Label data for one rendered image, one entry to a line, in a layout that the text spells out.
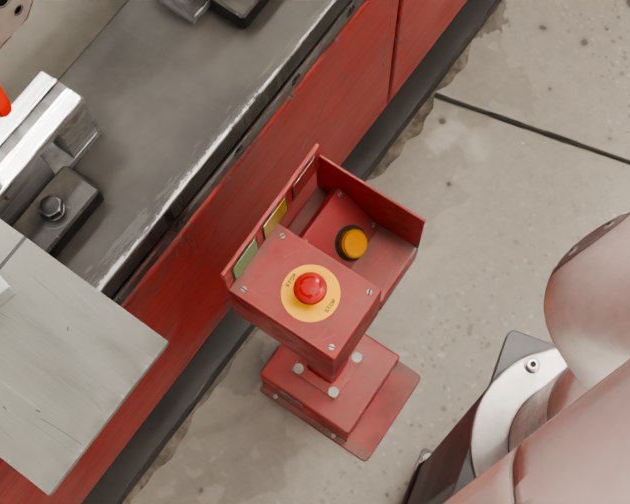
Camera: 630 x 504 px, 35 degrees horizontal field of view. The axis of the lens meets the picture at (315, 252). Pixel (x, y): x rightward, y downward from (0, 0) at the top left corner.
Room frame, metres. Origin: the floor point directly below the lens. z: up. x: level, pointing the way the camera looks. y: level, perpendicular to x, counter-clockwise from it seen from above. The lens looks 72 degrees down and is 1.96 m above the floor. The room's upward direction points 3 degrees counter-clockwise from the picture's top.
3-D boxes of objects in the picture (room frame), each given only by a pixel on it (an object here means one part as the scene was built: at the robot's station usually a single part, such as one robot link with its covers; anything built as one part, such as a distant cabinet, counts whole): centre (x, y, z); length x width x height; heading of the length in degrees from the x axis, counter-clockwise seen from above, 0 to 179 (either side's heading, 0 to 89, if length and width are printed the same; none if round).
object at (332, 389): (0.36, -0.01, 0.13); 0.10 x 0.10 x 0.01; 53
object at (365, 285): (0.36, -0.01, 0.75); 0.20 x 0.16 x 0.18; 143
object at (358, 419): (0.35, -0.04, 0.06); 0.25 x 0.20 x 0.12; 53
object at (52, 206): (0.40, 0.29, 0.91); 0.03 x 0.03 x 0.02
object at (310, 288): (0.32, 0.01, 0.79); 0.04 x 0.04 x 0.04
